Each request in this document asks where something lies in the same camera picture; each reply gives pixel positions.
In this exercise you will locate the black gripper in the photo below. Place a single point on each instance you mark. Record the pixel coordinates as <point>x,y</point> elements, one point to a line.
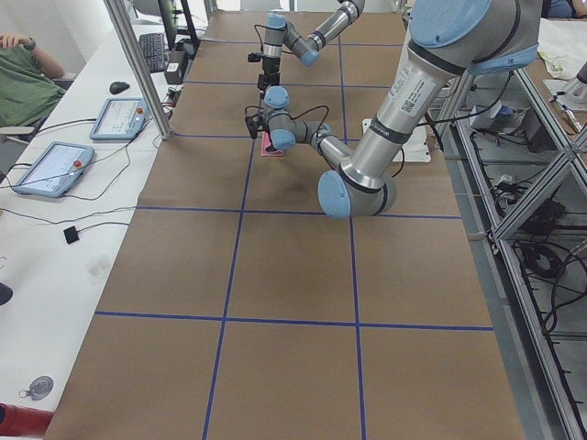
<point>271,67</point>

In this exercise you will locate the pink towel with grey back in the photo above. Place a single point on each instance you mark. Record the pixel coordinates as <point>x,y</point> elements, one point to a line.
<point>266,147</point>

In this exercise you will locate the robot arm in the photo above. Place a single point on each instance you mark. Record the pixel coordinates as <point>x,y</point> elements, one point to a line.
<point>447,38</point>
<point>279,32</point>

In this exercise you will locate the black box on desk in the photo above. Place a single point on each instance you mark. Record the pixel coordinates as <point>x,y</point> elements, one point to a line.
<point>176,67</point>

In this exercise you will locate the black keyboard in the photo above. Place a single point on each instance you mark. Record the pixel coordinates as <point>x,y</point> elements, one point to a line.
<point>152,46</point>

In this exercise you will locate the far teach pendant tablet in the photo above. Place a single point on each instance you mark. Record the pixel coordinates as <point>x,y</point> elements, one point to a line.
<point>120,119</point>

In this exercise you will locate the teach pendant tablet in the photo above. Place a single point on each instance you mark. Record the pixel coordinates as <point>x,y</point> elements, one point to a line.
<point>120,119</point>
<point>56,170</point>

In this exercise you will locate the black computer mouse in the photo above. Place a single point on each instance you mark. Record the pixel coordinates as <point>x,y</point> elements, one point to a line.
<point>118,87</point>

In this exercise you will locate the near teach pendant tablet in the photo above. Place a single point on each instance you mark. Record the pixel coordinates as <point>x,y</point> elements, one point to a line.
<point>56,170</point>

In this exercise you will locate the person in green shirt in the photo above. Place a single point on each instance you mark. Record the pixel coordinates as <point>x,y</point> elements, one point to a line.
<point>28,74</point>

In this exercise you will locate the small black square device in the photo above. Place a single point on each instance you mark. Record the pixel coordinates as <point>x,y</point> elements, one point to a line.
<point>71,234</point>

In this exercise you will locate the round grey metal disc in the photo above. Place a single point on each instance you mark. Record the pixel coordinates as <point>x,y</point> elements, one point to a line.
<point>38,389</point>

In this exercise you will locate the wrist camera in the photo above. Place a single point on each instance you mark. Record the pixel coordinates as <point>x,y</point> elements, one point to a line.
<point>255,125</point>
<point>255,57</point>

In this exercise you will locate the aluminium frame post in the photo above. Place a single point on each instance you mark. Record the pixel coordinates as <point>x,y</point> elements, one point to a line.
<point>129,43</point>

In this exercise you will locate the aluminium frame rack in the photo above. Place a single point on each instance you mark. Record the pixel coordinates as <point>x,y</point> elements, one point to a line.
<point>516,147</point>

